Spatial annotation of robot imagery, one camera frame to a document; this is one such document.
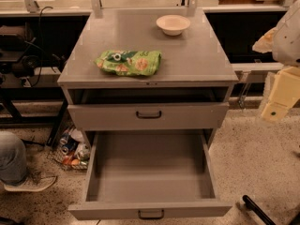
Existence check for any grey open lower drawer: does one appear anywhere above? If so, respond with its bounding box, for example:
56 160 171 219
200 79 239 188
68 130 232 220

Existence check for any black tube bottom right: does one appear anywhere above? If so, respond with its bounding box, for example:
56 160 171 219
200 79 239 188
242 195 276 225

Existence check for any black drawer handle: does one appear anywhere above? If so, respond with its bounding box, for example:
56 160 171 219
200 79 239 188
136 111 162 119
138 209 165 220

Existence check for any black lower drawer handle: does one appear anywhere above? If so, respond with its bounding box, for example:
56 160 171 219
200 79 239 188
138 209 165 220

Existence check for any black machine on shelf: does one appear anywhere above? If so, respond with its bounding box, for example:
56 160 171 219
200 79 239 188
0 23 40 78

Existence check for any green rice chip bag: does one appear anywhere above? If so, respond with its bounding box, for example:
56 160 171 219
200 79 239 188
95 50 162 76

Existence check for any white sneaker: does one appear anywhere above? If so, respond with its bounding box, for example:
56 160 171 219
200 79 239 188
4 172 57 192

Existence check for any grey upper drawer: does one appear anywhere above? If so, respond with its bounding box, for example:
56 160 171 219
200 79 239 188
67 103 229 131

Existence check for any black cable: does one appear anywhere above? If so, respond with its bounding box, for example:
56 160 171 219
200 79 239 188
29 6 54 88

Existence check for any black upper drawer handle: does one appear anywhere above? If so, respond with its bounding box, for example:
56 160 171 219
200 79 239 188
136 111 162 119

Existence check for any grey drawer cabinet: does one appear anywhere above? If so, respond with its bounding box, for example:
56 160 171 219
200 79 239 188
58 7 237 144

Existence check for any white ceramic bowl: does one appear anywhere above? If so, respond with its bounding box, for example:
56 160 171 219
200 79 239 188
156 15 190 36

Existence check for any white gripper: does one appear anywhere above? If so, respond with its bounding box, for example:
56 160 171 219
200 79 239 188
252 0 300 122

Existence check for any wire basket with cans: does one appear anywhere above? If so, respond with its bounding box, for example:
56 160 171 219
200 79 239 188
47 126 91 171

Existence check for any person's jeans leg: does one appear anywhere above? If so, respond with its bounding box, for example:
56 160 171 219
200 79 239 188
0 131 27 186

